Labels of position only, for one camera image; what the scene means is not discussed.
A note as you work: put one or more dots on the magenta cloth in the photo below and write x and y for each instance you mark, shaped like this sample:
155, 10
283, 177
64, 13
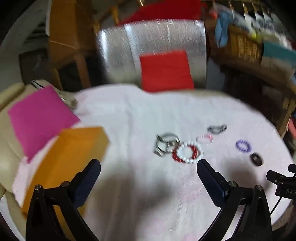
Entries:
39, 118

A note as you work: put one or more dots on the teal box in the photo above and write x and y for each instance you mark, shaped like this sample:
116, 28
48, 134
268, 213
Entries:
276, 49

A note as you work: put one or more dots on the pink towel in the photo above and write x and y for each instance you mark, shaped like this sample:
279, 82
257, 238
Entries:
138, 115

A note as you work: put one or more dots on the red fabric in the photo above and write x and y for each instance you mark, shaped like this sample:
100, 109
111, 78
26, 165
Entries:
161, 11

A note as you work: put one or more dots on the blue cloth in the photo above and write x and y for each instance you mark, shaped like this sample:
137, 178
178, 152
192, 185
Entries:
223, 27

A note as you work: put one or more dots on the red cloth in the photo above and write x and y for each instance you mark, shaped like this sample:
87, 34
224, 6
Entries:
165, 71

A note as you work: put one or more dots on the beige sofa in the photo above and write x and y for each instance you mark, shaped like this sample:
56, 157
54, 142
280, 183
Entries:
7, 139

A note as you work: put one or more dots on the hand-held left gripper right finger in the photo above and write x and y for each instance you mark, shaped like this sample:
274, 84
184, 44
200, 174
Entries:
211, 183

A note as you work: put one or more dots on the silver foil chair cover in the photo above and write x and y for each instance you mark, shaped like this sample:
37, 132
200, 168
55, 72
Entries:
115, 51

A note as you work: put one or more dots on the wicker basket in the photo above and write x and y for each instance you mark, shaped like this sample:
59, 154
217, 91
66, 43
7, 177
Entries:
240, 44

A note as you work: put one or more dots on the orange box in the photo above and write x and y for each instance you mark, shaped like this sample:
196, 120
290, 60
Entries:
69, 150

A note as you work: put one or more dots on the bunch of keys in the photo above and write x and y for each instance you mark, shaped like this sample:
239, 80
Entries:
69, 102

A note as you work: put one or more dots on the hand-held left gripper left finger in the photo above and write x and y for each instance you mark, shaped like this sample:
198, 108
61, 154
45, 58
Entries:
86, 183

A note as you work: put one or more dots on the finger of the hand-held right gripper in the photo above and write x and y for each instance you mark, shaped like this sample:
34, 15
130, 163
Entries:
272, 176
292, 168

